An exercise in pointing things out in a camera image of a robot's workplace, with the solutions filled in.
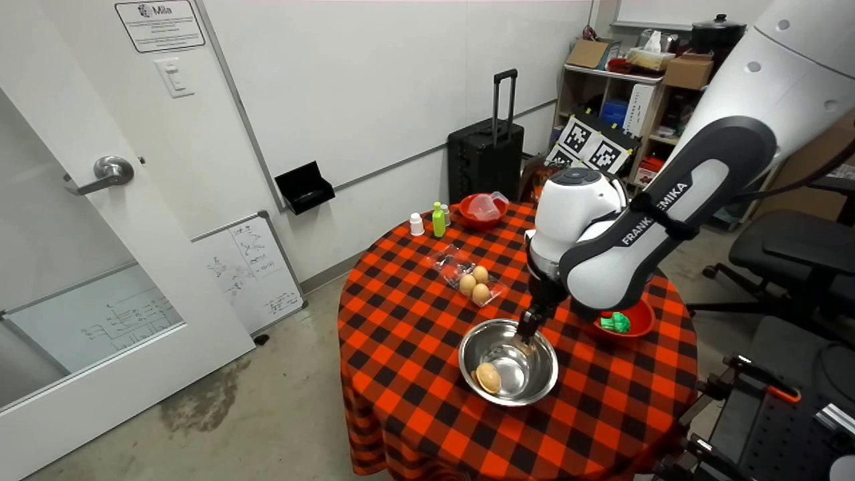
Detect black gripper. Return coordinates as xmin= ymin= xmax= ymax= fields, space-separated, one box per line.
xmin=519 ymin=265 xmax=571 ymax=344

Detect silver metal bowl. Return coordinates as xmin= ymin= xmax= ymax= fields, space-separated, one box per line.
xmin=457 ymin=316 xmax=564 ymax=411

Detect green toy vegetable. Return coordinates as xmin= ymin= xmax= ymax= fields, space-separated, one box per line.
xmin=598 ymin=311 xmax=634 ymax=336

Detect clear plastic egg carton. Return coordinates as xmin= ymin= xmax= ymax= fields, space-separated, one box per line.
xmin=429 ymin=251 xmax=508 ymax=311

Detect red bowl with green toy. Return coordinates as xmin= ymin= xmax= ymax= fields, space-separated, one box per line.
xmin=591 ymin=297 xmax=661 ymax=341

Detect red bowl with plastic cup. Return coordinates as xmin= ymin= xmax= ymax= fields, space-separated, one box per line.
xmin=457 ymin=193 xmax=512 ymax=232

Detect clear plastic cup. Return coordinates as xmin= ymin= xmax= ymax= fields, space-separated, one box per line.
xmin=468 ymin=193 xmax=506 ymax=224

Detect orange black checkered tablecloth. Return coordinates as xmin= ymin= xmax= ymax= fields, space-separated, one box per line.
xmin=333 ymin=198 xmax=703 ymax=481

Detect green bottle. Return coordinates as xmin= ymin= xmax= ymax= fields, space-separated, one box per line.
xmin=429 ymin=201 xmax=452 ymax=240

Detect black suitcase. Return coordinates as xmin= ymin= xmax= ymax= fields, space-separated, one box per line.
xmin=443 ymin=68 xmax=527 ymax=206

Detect black white marker board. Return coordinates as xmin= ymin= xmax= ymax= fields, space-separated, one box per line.
xmin=542 ymin=113 xmax=642 ymax=182

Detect blue container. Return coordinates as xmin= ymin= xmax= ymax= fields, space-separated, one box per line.
xmin=598 ymin=100 xmax=630 ymax=129

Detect wooden shelf unit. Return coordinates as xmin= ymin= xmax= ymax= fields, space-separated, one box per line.
xmin=550 ymin=58 xmax=715 ymax=194

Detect white box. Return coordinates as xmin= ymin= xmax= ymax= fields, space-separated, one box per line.
xmin=622 ymin=81 xmax=661 ymax=140

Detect black equipment cart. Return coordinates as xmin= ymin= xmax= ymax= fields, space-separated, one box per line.
xmin=653 ymin=316 xmax=855 ymax=481

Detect black office chair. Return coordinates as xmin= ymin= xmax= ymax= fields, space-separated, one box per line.
xmin=689 ymin=170 xmax=855 ymax=351

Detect small cardboard box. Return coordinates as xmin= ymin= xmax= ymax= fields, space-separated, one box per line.
xmin=564 ymin=38 xmax=614 ymax=72

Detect small leaning whiteboard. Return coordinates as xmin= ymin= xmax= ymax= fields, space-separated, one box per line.
xmin=190 ymin=212 xmax=308 ymax=336

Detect large cardboard box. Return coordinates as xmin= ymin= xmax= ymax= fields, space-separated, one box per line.
xmin=661 ymin=53 xmax=715 ymax=92

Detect brown chair back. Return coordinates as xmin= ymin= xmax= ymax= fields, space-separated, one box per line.
xmin=754 ymin=104 xmax=855 ymax=224

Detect black pot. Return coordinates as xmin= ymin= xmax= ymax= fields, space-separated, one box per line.
xmin=689 ymin=13 xmax=749 ymax=64

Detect white door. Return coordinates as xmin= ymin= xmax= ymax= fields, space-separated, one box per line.
xmin=0 ymin=0 xmax=260 ymax=481

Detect black wall tray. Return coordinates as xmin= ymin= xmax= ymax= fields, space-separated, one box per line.
xmin=273 ymin=160 xmax=336 ymax=217

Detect large wall whiteboard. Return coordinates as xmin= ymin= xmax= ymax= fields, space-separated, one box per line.
xmin=193 ymin=0 xmax=598 ymax=213

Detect white light switch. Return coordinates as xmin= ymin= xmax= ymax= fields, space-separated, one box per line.
xmin=152 ymin=57 xmax=197 ymax=101

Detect silver door handle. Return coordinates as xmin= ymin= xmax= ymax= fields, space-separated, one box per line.
xmin=62 ymin=152 xmax=136 ymax=198

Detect white wall sign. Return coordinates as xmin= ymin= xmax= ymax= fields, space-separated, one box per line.
xmin=111 ymin=0 xmax=209 ymax=57

